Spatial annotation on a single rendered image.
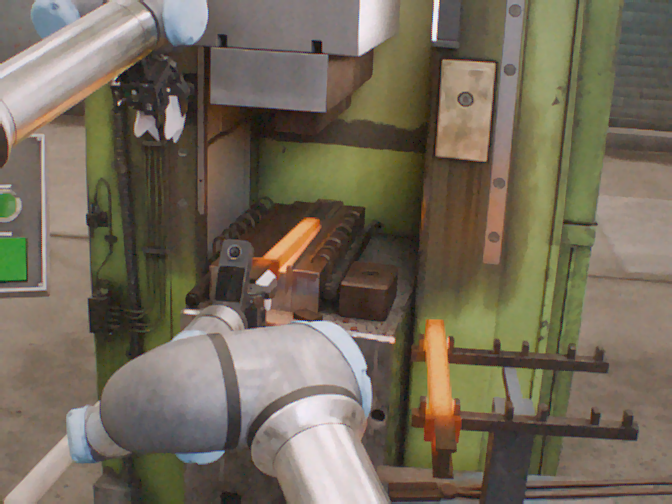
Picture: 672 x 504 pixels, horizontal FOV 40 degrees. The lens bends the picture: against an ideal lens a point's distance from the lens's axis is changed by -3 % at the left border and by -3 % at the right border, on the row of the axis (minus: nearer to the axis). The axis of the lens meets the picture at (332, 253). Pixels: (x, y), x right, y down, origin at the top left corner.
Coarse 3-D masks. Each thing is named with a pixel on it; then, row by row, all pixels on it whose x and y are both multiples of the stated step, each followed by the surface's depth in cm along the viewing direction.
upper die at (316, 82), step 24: (216, 48) 152; (216, 72) 153; (240, 72) 152; (264, 72) 151; (288, 72) 151; (312, 72) 150; (336, 72) 156; (360, 72) 177; (216, 96) 155; (240, 96) 154; (264, 96) 153; (288, 96) 152; (312, 96) 151; (336, 96) 158
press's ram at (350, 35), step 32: (224, 0) 149; (256, 0) 148; (288, 0) 147; (320, 0) 146; (352, 0) 145; (384, 0) 165; (224, 32) 151; (256, 32) 150; (288, 32) 148; (320, 32) 147; (352, 32) 146; (384, 32) 169
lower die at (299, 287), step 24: (264, 216) 194; (288, 216) 191; (336, 216) 192; (240, 240) 179; (264, 240) 176; (312, 240) 175; (216, 264) 166; (288, 264) 162; (312, 264) 164; (288, 288) 163; (312, 288) 162
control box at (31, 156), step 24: (24, 144) 160; (24, 168) 159; (48, 168) 166; (0, 192) 157; (24, 192) 158; (48, 192) 166; (24, 216) 158; (48, 216) 165; (48, 240) 163; (48, 264) 162; (0, 288) 155; (24, 288) 156; (48, 288) 160
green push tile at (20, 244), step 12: (0, 240) 155; (12, 240) 156; (24, 240) 156; (0, 252) 155; (12, 252) 155; (24, 252) 156; (0, 264) 155; (12, 264) 155; (24, 264) 156; (0, 276) 154; (12, 276) 155; (24, 276) 155
